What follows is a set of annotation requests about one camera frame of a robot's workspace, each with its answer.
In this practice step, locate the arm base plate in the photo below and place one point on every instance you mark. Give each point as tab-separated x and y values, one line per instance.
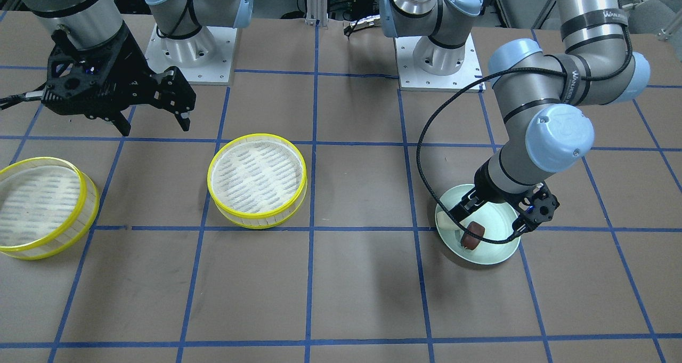
206	58
424	66

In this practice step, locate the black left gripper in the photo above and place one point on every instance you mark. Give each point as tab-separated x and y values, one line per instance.
488	185

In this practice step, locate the yellow rimmed steamer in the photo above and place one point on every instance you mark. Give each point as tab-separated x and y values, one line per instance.
47	205
258	181

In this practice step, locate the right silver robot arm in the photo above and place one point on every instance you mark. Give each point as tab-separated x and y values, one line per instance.
89	23

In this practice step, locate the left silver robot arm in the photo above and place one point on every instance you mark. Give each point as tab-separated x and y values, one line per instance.
539	96

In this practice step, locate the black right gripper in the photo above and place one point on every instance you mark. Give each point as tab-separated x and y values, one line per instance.
131	63

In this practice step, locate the brown bun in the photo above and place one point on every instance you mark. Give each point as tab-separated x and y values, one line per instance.
471	239

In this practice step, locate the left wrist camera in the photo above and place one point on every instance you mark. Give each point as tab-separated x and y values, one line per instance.
534	207

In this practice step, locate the white steamed bun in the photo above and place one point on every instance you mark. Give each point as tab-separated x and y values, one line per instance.
444	223

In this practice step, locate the aluminium frame post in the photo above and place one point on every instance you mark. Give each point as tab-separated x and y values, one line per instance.
316	13

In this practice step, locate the pale green plate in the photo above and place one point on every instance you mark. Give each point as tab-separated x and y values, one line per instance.
497	220

